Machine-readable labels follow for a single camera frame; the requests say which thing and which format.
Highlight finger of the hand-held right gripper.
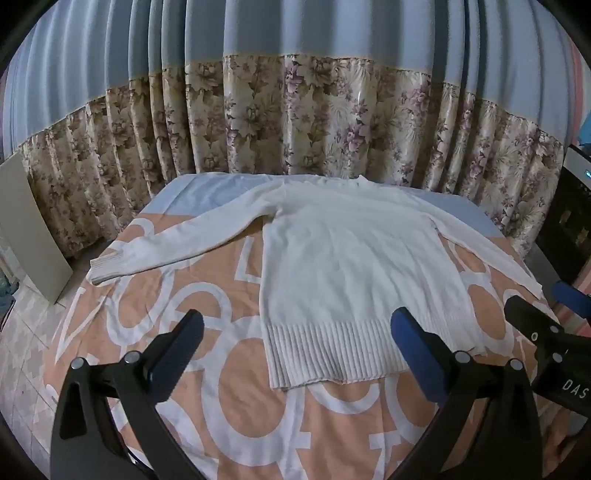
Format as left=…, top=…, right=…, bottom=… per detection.
left=551, top=281, right=591, bottom=320
left=504, top=295, right=565, bottom=352

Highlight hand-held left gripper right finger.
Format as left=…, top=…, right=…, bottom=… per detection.
left=390, top=306, right=544, bottom=480

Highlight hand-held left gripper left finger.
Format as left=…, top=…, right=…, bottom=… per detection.
left=50, top=309, right=206, bottom=480

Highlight white knit sweater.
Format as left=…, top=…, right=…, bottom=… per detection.
left=87, top=175, right=546, bottom=392

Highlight person's right hand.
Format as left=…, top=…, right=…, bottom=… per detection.
left=549, top=410, right=591, bottom=468

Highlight orange blue printed bed sheet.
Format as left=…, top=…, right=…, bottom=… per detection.
left=41, top=173, right=568, bottom=480

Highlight black cabinet appliance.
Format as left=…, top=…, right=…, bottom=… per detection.
left=534, top=144, right=591, bottom=288

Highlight beige flat board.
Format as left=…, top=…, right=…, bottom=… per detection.
left=0, top=156, right=75, bottom=306

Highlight blue floral curtain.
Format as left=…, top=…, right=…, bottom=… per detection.
left=0, top=0, right=583, bottom=261

